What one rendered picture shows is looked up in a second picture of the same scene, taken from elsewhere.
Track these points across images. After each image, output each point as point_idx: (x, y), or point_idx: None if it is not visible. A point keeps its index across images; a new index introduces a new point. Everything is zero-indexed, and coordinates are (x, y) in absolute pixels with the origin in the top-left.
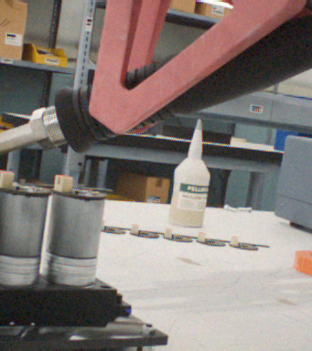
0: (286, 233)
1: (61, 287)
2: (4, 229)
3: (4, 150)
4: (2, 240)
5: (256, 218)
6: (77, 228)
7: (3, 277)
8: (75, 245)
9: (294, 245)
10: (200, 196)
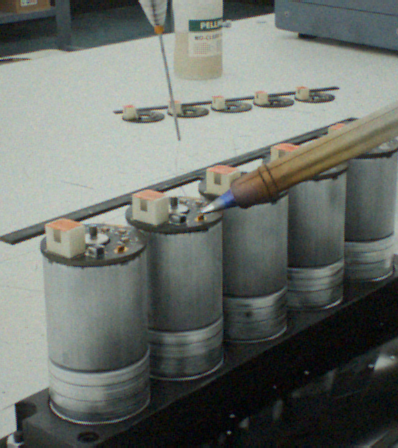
0: (318, 55)
1: (371, 284)
2: (306, 233)
3: (383, 142)
4: (305, 248)
5: (249, 35)
6: (380, 198)
7: (313, 298)
8: (379, 222)
9: (355, 75)
10: (218, 32)
